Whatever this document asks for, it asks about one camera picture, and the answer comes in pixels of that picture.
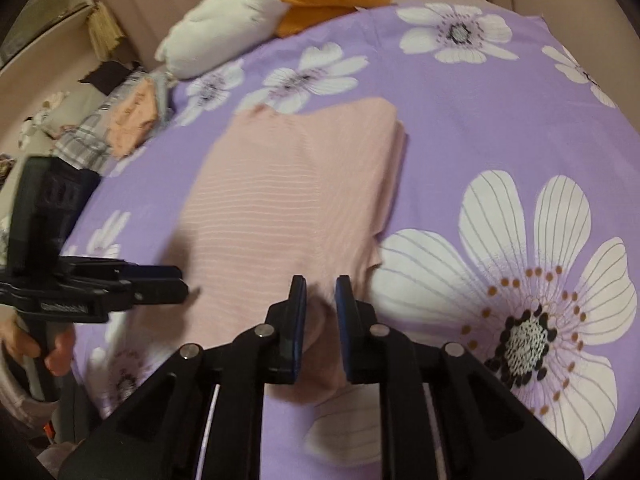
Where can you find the purple floral bed sheet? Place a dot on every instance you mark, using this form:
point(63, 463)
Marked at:
point(475, 125)

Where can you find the grey garment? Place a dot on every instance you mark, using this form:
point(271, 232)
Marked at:
point(160, 92)

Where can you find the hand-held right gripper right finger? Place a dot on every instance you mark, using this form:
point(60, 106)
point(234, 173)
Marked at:
point(342, 325)

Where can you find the white goose plush toy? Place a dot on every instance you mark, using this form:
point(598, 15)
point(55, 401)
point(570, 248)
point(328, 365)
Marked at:
point(225, 15)

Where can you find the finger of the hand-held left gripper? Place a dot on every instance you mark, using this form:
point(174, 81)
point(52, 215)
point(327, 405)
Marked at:
point(160, 292)
point(160, 272)

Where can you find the person's left hand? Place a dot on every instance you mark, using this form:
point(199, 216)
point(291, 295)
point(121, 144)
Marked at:
point(60, 352)

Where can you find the black cloth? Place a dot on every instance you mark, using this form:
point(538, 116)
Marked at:
point(107, 77)

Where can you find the grey plaid blanket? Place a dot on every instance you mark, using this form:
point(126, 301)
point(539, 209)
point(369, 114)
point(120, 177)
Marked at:
point(85, 135)

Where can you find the pink striped long-sleeve shirt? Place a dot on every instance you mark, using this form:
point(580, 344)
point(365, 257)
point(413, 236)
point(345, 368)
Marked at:
point(280, 195)

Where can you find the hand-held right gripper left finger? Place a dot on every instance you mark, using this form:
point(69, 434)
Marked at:
point(298, 325)

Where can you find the white shelf unit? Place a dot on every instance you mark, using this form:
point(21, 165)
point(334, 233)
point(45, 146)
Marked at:
point(45, 5)

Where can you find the orange printed garment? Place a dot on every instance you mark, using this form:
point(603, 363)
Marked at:
point(132, 117)

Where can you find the cream patterned cloth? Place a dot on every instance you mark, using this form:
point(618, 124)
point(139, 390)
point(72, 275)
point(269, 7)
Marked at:
point(45, 117)

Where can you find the yellow striped hanging cloth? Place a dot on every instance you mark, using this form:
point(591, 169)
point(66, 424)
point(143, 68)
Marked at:
point(106, 25)

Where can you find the pink curtain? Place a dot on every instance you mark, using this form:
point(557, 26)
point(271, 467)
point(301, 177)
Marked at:
point(150, 0)

